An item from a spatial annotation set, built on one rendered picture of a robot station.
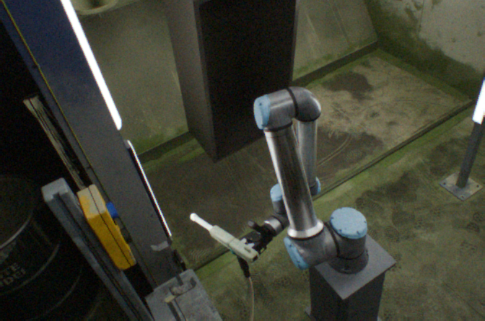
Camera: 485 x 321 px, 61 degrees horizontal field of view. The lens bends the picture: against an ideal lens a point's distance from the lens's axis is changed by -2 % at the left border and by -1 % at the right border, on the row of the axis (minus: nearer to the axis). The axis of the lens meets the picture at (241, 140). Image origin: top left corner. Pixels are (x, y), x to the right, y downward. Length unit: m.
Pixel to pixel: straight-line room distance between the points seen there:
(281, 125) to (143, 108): 2.02
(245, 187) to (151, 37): 1.41
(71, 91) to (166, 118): 1.98
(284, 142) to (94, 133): 0.71
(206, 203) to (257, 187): 0.39
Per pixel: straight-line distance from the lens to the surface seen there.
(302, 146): 1.76
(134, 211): 1.94
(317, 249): 1.75
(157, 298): 1.85
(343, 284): 1.94
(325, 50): 4.05
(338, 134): 3.44
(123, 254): 1.28
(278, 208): 2.00
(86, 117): 1.59
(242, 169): 3.22
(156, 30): 3.52
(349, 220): 1.79
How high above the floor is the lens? 2.34
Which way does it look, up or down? 42 degrees down
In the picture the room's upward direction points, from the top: 11 degrees counter-clockwise
